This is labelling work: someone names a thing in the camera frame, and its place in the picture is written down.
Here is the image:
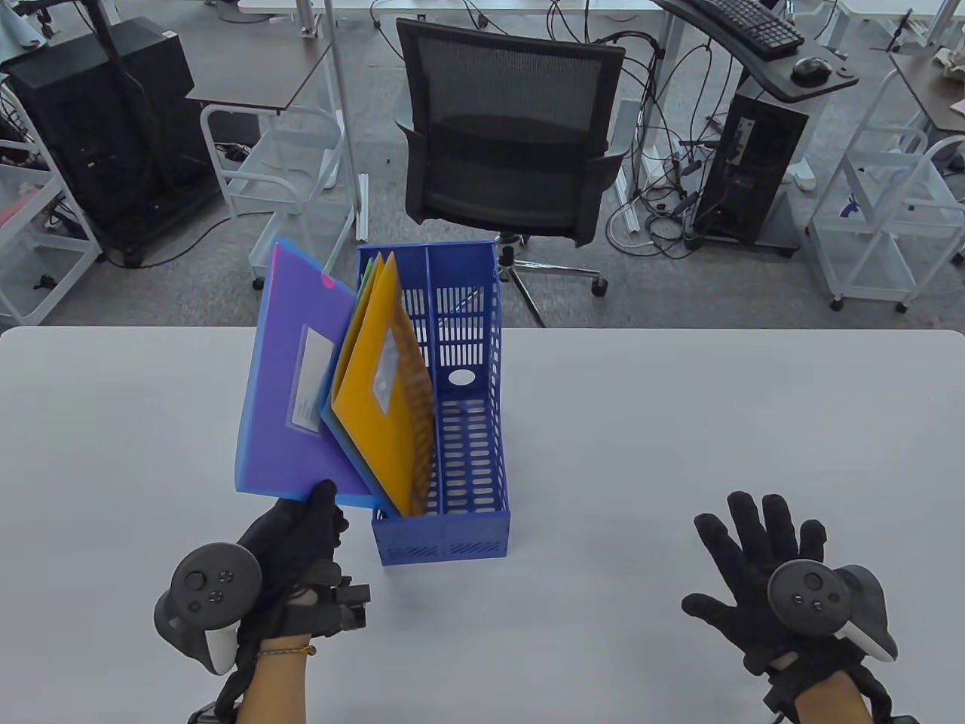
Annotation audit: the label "black computer tower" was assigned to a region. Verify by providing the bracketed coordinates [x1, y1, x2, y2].
[692, 94, 810, 246]

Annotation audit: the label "blue plastic file rack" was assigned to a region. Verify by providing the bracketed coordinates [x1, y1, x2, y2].
[356, 240, 512, 566]

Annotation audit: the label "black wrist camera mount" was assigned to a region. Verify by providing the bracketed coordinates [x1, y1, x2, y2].
[283, 575, 372, 636]

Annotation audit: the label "small brown side table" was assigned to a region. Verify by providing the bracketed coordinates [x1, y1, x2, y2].
[186, 34, 334, 115]

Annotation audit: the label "person's right forearm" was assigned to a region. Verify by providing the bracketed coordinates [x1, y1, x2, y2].
[792, 667, 875, 724]

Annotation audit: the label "black computer keyboard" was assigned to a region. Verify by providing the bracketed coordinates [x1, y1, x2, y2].
[690, 0, 806, 61]

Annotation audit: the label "person's left forearm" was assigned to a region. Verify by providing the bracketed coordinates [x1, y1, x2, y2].
[240, 640, 311, 724]

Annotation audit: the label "pink cardstock sheet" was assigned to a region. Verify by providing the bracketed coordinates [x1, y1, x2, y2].
[240, 245, 374, 502]

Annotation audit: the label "white metal trolley cart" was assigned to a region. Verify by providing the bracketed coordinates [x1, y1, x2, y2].
[200, 104, 357, 291]
[807, 124, 965, 314]
[0, 79, 103, 327]

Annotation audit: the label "black mesh office chair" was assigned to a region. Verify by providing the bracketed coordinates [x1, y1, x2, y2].
[396, 19, 628, 329]

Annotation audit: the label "dark grey handheld controller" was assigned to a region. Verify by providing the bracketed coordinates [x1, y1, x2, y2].
[154, 543, 264, 675]
[767, 560, 900, 665]

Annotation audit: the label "blue translucent L-shaped folder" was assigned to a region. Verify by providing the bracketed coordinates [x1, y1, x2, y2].
[320, 256, 400, 521]
[235, 240, 378, 508]

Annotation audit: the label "person's left hand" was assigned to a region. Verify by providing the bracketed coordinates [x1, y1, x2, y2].
[237, 480, 351, 653]

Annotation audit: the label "black computer cabinet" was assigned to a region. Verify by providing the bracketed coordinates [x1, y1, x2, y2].
[4, 19, 223, 268]

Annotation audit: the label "person's right hand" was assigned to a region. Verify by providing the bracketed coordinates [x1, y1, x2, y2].
[682, 490, 864, 677]

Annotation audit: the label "brown desk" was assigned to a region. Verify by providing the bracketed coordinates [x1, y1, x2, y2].
[890, 49, 965, 137]

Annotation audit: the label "orange translucent L-shaped folder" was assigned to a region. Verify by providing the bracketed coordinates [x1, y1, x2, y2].
[330, 253, 437, 520]

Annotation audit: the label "green cardstock sheet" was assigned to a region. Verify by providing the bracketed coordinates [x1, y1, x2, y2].
[354, 256, 378, 318]

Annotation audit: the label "dark keyboard desk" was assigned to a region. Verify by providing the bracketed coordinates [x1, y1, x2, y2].
[654, 0, 860, 104]

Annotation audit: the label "bundle of black cables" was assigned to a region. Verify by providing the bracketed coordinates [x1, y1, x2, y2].
[603, 30, 740, 261]

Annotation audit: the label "white metal post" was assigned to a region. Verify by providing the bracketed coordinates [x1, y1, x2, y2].
[324, 0, 370, 242]

